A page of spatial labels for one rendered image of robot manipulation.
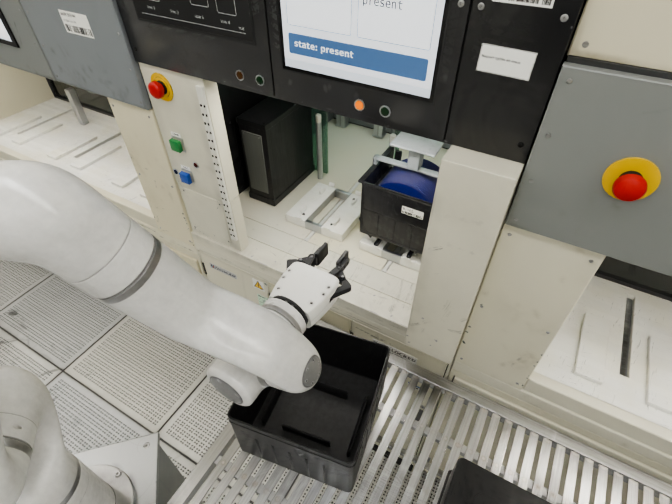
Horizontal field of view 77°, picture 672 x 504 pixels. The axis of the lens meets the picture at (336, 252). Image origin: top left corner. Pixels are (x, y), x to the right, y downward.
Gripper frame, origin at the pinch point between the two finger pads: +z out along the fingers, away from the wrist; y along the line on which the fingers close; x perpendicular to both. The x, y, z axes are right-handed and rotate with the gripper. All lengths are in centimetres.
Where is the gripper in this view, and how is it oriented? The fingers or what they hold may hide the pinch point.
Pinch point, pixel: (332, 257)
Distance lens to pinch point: 81.6
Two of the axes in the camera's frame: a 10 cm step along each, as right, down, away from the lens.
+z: 4.9, -6.1, 6.2
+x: 0.0, -7.1, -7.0
